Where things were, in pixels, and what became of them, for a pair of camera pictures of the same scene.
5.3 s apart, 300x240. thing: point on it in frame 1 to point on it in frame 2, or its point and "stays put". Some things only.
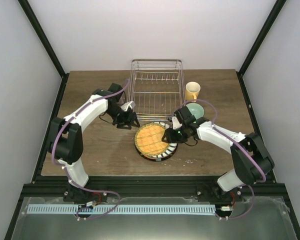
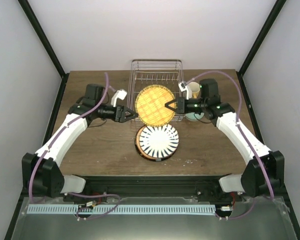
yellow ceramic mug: [192, 89] stays put
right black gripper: [170, 138] to [181, 109]
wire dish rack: [157, 88] stays put
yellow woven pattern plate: [148, 139] to [150, 105]
